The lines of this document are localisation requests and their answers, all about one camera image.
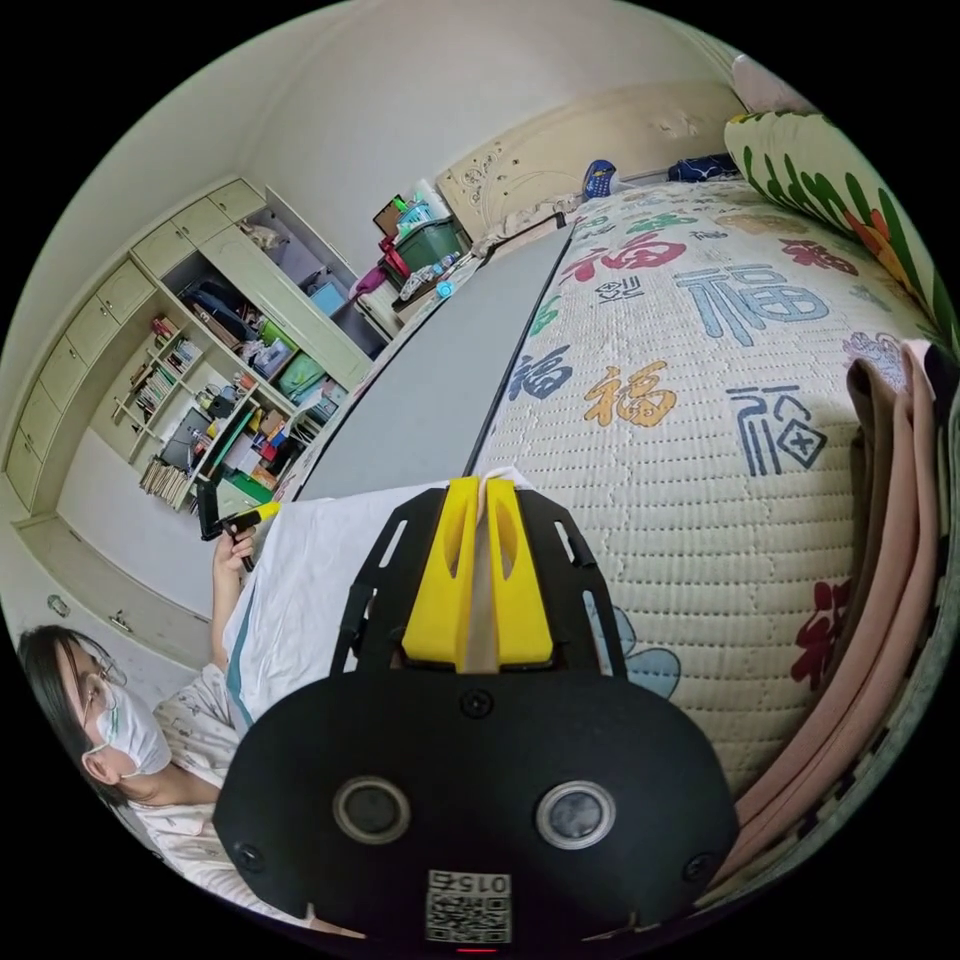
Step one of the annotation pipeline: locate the person's left hand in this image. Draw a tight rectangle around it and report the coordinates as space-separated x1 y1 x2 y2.
212 529 260 595

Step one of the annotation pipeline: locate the bed with printed quilt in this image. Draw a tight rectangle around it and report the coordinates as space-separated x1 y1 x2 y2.
284 80 960 905

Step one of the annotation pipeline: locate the dark blue pillow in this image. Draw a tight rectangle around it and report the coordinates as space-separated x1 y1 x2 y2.
667 153 744 184

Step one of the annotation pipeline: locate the blue and white short sleeve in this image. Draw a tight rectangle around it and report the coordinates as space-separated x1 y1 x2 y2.
222 464 543 734

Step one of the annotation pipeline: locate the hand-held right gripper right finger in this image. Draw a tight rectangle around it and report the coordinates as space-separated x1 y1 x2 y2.
485 479 556 668

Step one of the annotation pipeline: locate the person's left forearm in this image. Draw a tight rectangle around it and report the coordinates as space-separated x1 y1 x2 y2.
208 587 243 673

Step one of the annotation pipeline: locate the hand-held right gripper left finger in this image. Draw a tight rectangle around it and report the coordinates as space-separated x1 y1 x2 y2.
401 479 480 673

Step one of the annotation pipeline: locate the cream cupboard with shelves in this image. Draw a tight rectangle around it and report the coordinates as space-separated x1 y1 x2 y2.
3 176 376 519

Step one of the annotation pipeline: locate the green storage box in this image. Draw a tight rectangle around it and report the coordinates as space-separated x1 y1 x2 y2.
393 217 471 280

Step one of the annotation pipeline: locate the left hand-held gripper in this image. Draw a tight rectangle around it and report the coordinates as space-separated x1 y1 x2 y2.
215 502 283 574

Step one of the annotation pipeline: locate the grey flat board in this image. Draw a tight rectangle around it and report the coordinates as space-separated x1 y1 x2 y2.
292 221 579 504

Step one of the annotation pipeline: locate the pile of clothes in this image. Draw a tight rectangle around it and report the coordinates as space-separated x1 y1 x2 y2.
731 337 960 910

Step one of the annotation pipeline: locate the rolled green patterned blanket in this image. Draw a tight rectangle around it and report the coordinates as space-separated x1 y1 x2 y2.
722 110 960 354

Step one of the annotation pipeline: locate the person's body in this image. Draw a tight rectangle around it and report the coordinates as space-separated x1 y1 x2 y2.
14 623 301 928

